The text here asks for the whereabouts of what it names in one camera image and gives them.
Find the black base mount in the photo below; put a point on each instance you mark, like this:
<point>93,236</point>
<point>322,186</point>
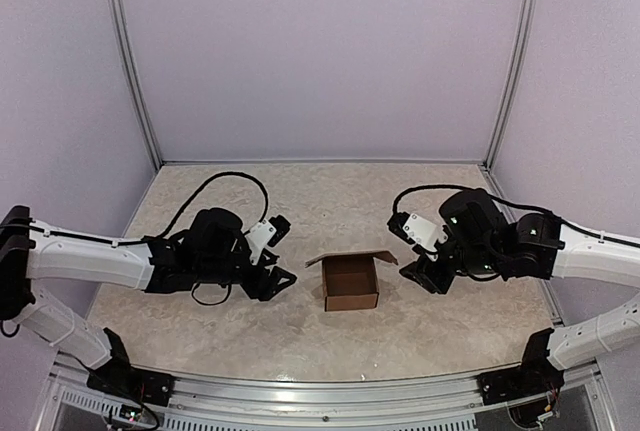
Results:
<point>533,375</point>
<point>120,378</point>

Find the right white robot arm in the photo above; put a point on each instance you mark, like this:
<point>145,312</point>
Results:
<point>537,246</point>

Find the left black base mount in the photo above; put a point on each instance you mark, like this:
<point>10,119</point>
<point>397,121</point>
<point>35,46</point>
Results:
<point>120,378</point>

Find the back aluminium floor rail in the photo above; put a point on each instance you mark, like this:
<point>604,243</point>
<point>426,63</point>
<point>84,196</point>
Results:
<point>265,161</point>

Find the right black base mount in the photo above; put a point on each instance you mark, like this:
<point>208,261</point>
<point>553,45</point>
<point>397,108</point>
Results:
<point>533,375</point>

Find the brown cardboard box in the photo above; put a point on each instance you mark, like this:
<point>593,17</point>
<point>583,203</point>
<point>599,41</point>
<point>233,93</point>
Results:
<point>349,279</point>

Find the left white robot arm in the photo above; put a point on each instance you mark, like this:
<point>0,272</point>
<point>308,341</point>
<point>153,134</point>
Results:
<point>215,249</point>

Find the right aluminium corner post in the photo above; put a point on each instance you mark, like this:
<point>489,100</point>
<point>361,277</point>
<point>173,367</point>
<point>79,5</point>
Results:
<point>514,71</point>

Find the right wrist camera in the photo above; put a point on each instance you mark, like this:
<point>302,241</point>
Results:
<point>422,234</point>

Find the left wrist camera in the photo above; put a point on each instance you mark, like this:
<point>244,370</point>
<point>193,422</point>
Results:
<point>266,233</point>

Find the front aluminium frame rail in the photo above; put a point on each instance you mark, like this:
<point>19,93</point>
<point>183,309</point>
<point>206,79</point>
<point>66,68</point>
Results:
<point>195,402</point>

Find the left aluminium corner post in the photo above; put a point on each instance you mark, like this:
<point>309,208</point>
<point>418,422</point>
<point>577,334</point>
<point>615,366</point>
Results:
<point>133,83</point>

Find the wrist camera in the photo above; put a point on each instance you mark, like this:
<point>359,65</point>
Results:
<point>422,234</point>
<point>266,233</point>

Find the aluminium corner post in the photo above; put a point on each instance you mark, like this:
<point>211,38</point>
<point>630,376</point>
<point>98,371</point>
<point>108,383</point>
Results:
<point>514,71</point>
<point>133,83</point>

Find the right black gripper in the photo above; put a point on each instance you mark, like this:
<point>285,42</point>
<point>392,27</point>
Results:
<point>424,273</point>

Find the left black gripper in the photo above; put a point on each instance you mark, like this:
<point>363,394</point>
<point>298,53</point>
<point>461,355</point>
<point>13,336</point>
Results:
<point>263,286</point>

